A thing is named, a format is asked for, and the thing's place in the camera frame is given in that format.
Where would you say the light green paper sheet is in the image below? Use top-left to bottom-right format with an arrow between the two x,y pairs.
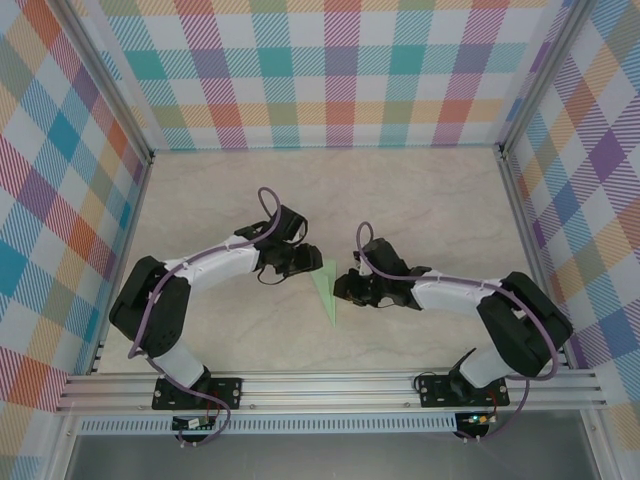
308,258 -> 341,330

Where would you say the small electronics board with LED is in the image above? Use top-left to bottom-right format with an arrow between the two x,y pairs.
462,411 -> 500,429

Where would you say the small black electronics board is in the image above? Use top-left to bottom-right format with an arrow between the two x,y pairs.
171,416 -> 217,432

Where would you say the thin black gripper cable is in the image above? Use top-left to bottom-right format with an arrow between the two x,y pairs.
255,263 -> 287,288

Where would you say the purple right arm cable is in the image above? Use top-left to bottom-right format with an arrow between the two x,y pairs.
354,221 -> 560,446

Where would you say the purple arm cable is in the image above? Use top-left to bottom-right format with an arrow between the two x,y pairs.
354,221 -> 560,446
128,186 -> 282,448

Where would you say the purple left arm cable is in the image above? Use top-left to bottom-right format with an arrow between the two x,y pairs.
128,186 -> 282,448

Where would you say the thin black wire loop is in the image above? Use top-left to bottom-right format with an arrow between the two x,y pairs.
413,360 -> 454,396

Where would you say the long aluminium mounting rail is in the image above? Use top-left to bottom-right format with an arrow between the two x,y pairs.
54,368 -> 610,415

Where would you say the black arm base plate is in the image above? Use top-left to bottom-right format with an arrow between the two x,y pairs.
152,377 -> 244,412
417,375 -> 511,409

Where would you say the slotted grey cable duct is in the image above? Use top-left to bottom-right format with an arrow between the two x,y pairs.
78,414 -> 501,435

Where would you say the aluminium table edge rail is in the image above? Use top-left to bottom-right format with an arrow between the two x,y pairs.
85,152 -> 156,376
498,149 -> 572,370

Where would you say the aluminium frame post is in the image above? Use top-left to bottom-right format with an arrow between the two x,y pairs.
498,0 -> 594,161
49,0 -> 155,166

